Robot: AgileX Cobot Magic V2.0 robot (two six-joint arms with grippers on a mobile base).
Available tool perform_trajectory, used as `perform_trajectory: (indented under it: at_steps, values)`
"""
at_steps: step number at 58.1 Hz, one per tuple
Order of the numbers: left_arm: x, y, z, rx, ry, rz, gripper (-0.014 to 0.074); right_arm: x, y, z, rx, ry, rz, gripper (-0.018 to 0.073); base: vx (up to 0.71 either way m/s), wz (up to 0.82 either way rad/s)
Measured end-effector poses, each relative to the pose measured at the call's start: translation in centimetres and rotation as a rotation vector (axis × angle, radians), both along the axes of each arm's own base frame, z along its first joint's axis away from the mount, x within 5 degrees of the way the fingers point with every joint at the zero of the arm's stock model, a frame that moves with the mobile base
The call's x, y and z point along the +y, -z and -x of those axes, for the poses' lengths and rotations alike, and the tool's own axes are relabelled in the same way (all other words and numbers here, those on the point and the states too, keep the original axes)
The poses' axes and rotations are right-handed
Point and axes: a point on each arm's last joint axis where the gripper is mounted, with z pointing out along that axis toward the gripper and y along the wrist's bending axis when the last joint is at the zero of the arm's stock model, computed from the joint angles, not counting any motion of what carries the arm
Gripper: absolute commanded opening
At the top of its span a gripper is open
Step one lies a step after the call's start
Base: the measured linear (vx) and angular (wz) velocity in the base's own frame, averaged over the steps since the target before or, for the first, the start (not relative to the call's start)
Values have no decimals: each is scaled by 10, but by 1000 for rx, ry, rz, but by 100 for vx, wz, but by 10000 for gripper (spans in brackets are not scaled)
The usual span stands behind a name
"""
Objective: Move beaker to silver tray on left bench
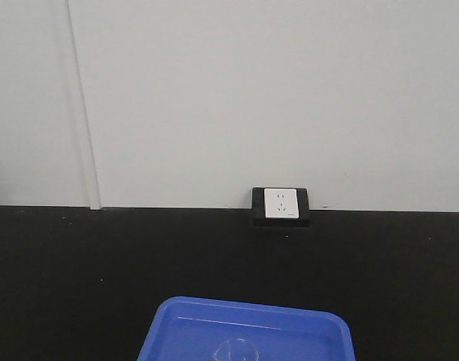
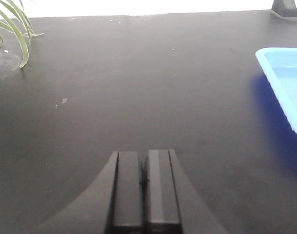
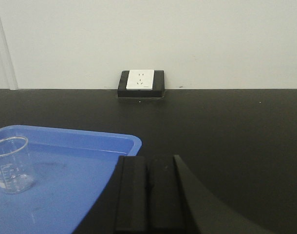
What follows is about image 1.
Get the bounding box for clear glass beaker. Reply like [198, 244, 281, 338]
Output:
[213, 338, 259, 361]

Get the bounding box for blue plastic tray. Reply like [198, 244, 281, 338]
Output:
[138, 296, 355, 360]

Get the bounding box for black socket housing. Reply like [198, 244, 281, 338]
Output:
[251, 187, 310, 228]

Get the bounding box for white wall socket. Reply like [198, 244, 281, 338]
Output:
[263, 188, 299, 219]

